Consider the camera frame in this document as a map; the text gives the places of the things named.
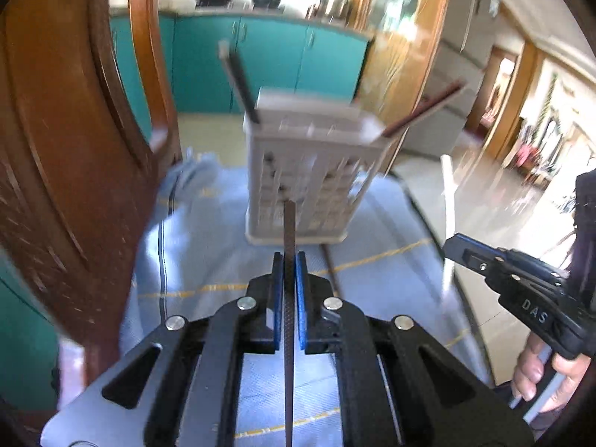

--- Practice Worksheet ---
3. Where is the teal kitchen cabinet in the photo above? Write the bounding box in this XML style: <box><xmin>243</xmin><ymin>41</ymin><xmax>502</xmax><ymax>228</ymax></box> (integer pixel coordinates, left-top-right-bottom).
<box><xmin>0</xmin><ymin>256</ymin><xmax>61</xmax><ymax>410</ymax></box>
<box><xmin>109</xmin><ymin>12</ymin><xmax>371</xmax><ymax>115</ymax></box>

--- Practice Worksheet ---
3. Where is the white plastic utensil basket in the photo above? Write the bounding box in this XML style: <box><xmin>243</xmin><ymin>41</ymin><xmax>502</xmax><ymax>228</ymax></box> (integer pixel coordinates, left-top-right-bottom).
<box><xmin>242</xmin><ymin>86</ymin><xmax>387</xmax><ymax>247</ymax></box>

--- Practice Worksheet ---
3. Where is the kitchen countertop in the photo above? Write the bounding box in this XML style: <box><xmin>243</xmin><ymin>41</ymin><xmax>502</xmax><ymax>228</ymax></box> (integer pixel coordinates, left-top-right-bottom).
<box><xmin>109</xmin><ymin>7</ymin><xmax>373</xmax><ymax>38</ymax></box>

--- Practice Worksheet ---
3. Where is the wooden door frame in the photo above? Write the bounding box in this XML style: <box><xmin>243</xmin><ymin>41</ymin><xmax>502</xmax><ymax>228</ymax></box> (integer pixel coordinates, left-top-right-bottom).
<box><xmin>466</xmin><ymin>39</ymin><xmax>545</xmax><ymax>161</ymax></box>

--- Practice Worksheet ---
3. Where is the carved wooden chair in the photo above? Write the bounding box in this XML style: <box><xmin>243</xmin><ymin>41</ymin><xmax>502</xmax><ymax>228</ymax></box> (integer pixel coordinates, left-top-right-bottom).
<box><xmin>0</xmin><ymin>0</ymin><xmax>182</xmax><ymax>420</ymax></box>

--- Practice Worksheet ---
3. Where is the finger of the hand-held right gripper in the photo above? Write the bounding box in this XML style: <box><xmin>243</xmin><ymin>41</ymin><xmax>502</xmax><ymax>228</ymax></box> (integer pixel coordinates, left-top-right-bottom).
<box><xmin>444</xmin><ymin>234</ymin><xmax>567</xmax><ymax>286</ymax></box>
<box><xmin>467</xmin><ymin>253</ymin><xmax>551</xmax><ymax>290</ymax></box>

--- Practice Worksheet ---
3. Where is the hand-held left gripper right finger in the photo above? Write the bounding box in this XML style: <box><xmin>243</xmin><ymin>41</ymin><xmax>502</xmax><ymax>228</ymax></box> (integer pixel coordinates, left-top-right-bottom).
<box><xmin>295</xmin><ymin>250</ymin><xmax>536</xmax><ymax>447</ymax></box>

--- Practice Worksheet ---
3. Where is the light blue striped cloth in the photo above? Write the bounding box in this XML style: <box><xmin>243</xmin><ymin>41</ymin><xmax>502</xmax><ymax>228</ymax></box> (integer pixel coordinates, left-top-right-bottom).
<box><xmin>118</xmin><ymin>149</ymin><xmax>494</xmax><ymax>447</ymax></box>

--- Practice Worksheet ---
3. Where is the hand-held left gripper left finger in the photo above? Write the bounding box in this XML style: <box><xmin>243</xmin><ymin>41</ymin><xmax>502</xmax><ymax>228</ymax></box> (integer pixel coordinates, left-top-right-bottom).
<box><xmin>42</xmin><ymin>251</ymin><xmax>286</xmax><ymax>447</ymax></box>

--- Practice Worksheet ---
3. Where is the dark brown chopstick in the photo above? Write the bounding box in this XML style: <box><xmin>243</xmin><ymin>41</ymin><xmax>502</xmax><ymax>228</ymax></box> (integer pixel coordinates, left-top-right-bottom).
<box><xmin>218</xmin><ymin>39</ymin><xmax>261</xmax><ymax>125</ymax></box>

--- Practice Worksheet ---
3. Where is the green garland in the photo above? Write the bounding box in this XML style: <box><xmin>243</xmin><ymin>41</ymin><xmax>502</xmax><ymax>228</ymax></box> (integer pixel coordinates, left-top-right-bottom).
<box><xmin>538</xmin><ymin>74</ymin><xmax>559</xmax><ymax>150</ymax></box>

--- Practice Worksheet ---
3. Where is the wooden framed glass partition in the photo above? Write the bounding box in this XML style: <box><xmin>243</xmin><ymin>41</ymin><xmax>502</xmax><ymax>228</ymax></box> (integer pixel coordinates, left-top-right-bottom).
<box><xmin>347</xmin><ymin>0</ymin><xmax>454</xmax><ymax>178</ymax></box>

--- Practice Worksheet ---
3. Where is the person's right hand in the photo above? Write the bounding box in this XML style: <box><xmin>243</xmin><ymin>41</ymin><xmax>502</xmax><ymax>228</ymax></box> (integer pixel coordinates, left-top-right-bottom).
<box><xmin>511</xmin><ymin>334</ymin><xmax>589</xmax><ymax>413</ymax></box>

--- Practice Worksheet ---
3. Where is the brown and white chopstick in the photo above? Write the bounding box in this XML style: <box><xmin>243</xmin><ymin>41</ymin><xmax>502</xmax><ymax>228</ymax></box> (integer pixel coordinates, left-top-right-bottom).
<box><xmin>384</xmin><ymin>81</ymin><xmax>469</xmax><ymax>138</ymax></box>

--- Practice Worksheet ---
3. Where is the black chopstick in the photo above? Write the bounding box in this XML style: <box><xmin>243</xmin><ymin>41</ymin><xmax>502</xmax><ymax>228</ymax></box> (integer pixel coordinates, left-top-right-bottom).
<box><xmin>282</xmin><ymin>200</ymin><xmax>296</xmax><ymax>447</ymax></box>

